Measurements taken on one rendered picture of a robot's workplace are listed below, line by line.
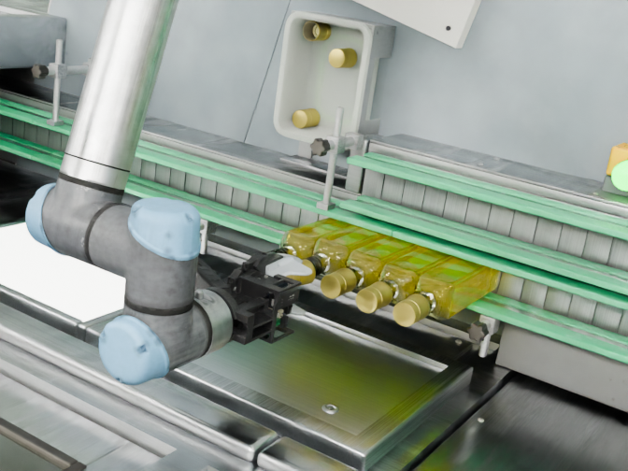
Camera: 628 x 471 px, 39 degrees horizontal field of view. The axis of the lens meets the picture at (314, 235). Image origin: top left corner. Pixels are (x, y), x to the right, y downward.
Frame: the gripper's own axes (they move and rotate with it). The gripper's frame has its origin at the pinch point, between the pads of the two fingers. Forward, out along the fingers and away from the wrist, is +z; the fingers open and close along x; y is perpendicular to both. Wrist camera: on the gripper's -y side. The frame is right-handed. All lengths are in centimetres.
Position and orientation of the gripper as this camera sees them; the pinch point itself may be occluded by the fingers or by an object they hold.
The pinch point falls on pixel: (289, 276)
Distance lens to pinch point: 122.5
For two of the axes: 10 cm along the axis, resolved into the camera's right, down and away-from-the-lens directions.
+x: 1.4, -9.4, -3.0
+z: 5.3, -1.8, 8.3
